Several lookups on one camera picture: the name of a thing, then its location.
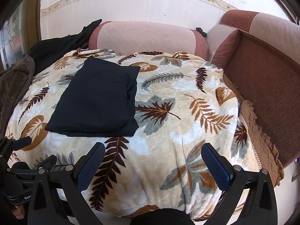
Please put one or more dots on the pink long bolster cushion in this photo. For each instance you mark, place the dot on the pink long bolster cushion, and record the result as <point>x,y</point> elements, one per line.
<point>127,37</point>

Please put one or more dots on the left hand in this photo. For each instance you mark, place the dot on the left hand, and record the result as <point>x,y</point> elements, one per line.
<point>19,212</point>

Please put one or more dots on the leaf pattern fleece blanket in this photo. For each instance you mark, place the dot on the leaf pattern fleece blanket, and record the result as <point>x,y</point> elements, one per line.
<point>182,102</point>

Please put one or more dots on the dark navy garment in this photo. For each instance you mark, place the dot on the dark navy garment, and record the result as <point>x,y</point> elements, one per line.
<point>98,102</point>

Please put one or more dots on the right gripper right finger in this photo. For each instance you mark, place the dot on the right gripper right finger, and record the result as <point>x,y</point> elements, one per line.
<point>219,167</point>

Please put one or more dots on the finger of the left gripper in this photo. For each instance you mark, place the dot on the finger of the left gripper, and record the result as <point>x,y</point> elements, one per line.
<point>21,143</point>

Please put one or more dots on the small black object on cushion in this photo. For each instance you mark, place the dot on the small black object on cushion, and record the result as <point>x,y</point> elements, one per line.
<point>200,30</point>

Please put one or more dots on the stained glass door panel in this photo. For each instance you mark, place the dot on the stained glass door panel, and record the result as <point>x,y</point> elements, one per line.
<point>12,35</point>

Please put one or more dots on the black garment on sofa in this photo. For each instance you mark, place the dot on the black garment on sofa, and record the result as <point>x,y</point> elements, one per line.
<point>46,52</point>

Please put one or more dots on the brown fuzzy blanket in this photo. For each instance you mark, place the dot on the brown fuzzy blanket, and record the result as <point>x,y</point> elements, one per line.
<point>15,82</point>

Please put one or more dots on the pink and maroon armrest cushion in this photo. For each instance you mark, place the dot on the pink and maroon armrest cushion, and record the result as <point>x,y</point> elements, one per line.
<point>222,42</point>

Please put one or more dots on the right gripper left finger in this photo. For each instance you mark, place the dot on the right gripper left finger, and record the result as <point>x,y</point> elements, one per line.
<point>87,166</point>

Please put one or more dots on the tan ruffled sofa cover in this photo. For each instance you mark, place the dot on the tan ruffled sofa cover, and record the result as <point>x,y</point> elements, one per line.
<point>268,154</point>

